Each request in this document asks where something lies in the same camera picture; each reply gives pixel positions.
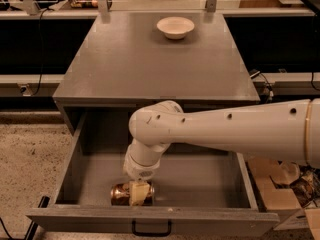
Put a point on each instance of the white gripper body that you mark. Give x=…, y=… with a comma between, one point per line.
x=139, y=171

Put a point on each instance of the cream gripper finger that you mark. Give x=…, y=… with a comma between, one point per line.
x=138, y=191

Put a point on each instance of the orange soda can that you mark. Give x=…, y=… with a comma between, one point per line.
x=120, y=195

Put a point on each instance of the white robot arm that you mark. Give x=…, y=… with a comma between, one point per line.
x=285, y=131

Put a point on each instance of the grey open top drawer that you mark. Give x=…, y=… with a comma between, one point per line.
x=201, y=191

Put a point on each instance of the grey counter cabinet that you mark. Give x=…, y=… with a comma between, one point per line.
x=128, y=61

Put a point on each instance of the white paper bowl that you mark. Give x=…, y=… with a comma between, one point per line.
x=175, y=28

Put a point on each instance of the cardboard box with trash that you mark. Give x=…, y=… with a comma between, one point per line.
x=284, y=190

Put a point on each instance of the black drawer handle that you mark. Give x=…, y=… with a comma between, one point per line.
x=151, y=229

